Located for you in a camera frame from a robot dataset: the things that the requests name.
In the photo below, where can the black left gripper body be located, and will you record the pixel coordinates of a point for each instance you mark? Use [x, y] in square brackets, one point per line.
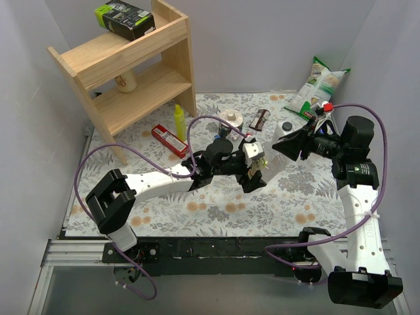
[246, 171]

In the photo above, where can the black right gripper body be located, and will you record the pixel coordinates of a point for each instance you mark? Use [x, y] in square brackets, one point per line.
[305, 143]

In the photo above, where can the clear bottle with label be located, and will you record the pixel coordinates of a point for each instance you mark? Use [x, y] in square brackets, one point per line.
[269, 166]

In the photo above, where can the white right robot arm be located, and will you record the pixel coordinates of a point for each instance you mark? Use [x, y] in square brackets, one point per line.
[362, 276]

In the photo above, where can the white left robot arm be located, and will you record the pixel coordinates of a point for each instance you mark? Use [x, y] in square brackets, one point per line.
[112, 199]

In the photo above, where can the white bottle black cap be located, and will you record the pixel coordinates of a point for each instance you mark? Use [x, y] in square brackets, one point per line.
[282, 128]

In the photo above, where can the clear plastic bottle middle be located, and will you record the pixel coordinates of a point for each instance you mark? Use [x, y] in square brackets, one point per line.
[234, 135]

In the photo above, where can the yellow spray bottle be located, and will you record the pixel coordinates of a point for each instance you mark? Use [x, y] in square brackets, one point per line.
[180, 123]

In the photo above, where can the floral table mat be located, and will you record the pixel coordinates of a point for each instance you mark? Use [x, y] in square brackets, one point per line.
[303, 195]

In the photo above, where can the brown snack packet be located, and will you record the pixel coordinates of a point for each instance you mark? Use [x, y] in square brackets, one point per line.
[259, 120]

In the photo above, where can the red white box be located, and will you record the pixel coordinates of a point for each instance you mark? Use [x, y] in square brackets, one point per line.
[170, 141]

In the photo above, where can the green chips bag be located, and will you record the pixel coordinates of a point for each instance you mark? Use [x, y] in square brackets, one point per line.
[320, 86]

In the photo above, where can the beige cup on shelf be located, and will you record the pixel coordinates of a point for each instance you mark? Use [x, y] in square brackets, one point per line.
[126, 82]

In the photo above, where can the wooden shelf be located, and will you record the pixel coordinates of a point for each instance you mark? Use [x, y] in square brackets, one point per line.
[107, 56]

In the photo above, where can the black green box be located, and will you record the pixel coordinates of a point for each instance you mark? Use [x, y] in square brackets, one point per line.
[125, 20]

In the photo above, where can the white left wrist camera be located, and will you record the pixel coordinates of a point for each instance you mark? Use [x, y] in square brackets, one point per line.
[253, 151]

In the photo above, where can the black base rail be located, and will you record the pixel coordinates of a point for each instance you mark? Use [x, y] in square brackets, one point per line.
[166, 256]

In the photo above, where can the aluminium frame rail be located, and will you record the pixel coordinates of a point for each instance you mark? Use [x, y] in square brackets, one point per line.
[73, 253]

